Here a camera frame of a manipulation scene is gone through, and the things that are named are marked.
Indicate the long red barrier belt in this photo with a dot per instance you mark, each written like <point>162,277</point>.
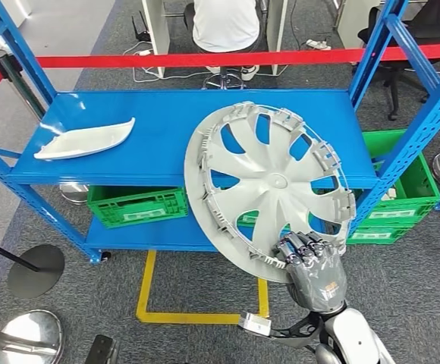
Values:
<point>166,60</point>

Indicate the grey plastic wheel hubcap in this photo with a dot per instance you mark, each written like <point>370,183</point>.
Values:
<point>277,181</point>

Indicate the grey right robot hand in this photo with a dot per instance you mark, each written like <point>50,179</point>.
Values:
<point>318,281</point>

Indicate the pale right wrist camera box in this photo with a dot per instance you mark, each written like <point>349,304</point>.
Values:
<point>255,324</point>

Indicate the white plastic trim part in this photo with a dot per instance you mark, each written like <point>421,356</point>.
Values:
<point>87,140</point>

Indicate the chrome base stool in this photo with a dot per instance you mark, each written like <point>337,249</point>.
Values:
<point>224,80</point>

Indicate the blue metal shelf rack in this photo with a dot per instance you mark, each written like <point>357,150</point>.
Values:
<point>166,125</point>

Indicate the black router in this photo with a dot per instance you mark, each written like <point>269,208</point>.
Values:
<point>142,36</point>

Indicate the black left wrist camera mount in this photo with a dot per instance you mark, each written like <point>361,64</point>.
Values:
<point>101,350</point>

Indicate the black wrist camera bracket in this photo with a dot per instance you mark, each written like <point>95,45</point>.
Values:
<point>299,331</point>

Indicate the person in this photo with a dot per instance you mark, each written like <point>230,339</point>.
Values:
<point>225,20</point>

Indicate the white power strip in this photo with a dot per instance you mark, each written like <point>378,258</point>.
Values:
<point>317,45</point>

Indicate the black office chair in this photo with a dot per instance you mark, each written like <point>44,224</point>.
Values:
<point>393,90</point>

